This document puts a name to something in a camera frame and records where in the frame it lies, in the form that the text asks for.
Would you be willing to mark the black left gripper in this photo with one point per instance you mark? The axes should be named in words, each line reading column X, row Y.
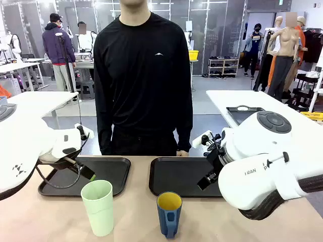
column 80, row 169

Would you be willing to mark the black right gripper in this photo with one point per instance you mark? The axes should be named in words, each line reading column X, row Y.
column 219, row 158

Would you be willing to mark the pale green plastic cup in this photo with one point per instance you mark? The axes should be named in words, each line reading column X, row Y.
column 98, row 209

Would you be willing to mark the person's right forearm black sleeve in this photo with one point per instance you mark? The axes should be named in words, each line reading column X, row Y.
column 104, row 133

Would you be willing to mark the person's left forearm black sleeve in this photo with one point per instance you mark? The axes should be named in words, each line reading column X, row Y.
column 184, row 131

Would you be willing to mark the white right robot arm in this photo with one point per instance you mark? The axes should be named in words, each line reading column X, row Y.
column 252, row 176

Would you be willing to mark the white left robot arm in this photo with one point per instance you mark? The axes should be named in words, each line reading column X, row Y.
column 20, row 141

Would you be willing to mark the person's left hand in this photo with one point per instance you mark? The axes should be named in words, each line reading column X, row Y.
column 182, row 153

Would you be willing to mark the black plastic tray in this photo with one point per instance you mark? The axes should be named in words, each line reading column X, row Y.
column 176, row 176
column 108, row 174

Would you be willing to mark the blue mug yellow inside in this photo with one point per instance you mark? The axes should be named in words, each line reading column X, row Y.
column 169, row 219

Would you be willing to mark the white table with grey tray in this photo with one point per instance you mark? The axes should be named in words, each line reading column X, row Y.
column 227, row 98

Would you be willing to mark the white table with blue box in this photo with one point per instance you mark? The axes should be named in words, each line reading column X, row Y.
column 38, row 100

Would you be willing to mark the person in black sweater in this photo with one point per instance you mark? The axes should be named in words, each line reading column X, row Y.
column 141, row 88

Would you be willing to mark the white shoe rack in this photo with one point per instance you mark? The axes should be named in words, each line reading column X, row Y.
column 223, row 66

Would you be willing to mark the blue box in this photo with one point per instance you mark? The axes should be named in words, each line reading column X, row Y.
column 3, row 100

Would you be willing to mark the orange cloth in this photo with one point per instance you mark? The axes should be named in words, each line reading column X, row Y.
column 3, row 92

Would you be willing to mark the yellow flat object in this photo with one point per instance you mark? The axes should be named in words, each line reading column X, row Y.
column 314, row 116

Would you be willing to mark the yellow basket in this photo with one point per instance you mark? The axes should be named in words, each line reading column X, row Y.
column 193, row 55

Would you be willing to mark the white desk with grey legs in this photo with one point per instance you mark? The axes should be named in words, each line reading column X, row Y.
column 20, row 66

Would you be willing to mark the black trolley cart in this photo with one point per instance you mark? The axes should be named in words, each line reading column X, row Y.
column 302, row 90

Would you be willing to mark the man in purple jacket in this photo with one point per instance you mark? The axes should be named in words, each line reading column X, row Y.
column 56, row 48

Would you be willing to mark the person in white top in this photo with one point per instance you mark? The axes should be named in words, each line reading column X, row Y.
column 87, row 40

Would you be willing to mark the masked person in dark clothes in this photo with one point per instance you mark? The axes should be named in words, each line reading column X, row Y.
column 253, row 45

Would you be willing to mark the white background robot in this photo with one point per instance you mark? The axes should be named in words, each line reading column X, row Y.
column 15, row 45

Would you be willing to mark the bare mannequin in grey trousers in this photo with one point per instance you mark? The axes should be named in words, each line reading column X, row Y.
column 285, row 50

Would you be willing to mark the mannequin in orange clothes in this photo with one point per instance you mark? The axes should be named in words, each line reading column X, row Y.
column 301, row 37

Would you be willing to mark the dark clothes on rack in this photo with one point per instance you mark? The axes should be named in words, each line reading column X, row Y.
column 313, row 45

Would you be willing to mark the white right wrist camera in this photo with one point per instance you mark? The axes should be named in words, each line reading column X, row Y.
column 198, row 142

